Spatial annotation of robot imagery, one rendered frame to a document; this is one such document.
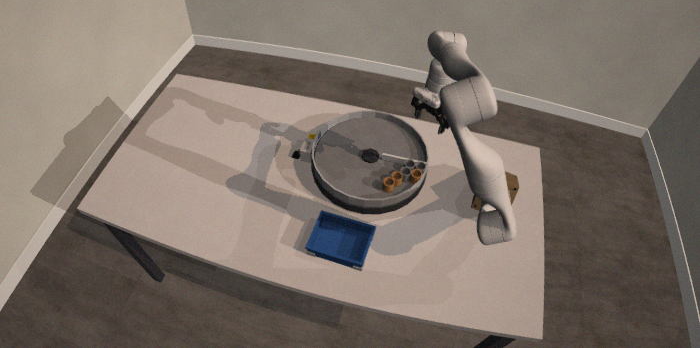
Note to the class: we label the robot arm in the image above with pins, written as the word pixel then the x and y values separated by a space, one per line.
pixel 464 103

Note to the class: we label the blue square tray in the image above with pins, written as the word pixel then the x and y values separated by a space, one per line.
pixel 347 239

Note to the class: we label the bronze bushing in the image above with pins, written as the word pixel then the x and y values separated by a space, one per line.
pixel 397 175
pixel 388 188
pixel 417 173

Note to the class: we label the grey round turning table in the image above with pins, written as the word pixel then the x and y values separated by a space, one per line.
pixel 357 151

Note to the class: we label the dark grey metal bushing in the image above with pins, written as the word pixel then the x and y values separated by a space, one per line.
pixel 405 170
pixel 421 166
pixel 410 164

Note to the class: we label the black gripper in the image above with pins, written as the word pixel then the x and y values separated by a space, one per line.
pixel 436 111

